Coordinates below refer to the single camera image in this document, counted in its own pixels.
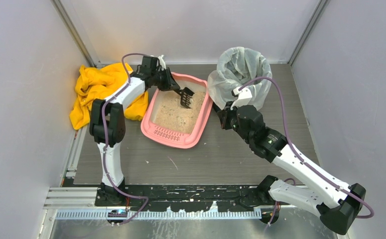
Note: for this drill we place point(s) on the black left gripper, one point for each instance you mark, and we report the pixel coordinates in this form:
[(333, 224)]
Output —
[(166, 81)]

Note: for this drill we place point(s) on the black litter scoop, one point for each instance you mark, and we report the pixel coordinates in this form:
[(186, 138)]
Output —
[(185, 96)]

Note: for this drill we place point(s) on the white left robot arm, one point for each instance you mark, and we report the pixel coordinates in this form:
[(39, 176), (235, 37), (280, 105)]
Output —
[(107, 123)]

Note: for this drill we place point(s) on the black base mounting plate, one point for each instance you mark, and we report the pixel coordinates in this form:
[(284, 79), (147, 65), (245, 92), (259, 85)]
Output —
[(190, 198)]

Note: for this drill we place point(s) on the pink litter box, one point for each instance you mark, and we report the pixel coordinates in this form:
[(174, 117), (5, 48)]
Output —
[(170, 137)]

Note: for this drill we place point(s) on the white plastic bin liner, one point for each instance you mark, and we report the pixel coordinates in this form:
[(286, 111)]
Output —
[(236, 66)]

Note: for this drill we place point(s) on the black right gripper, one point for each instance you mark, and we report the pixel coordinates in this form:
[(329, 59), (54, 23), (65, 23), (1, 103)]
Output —
[(223, 115)]

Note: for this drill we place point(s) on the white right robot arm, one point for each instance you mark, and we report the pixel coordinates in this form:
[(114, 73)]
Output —
[(335, 202)]

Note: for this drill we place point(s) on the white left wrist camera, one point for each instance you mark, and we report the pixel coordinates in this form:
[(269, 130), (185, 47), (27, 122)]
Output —
[(161, 65)]

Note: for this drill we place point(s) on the black trash bin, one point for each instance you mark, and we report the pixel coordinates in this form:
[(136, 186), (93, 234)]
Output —
[(216, 109)]

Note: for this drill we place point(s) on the aluminium rail frame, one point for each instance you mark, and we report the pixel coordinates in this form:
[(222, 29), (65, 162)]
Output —
[(220, 157)]

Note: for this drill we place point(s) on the yellow cloth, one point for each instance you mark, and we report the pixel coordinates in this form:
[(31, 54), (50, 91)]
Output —
[(94, 84)]

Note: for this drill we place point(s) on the beige cat litter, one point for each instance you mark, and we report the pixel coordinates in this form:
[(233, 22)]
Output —
[(171, 115)]

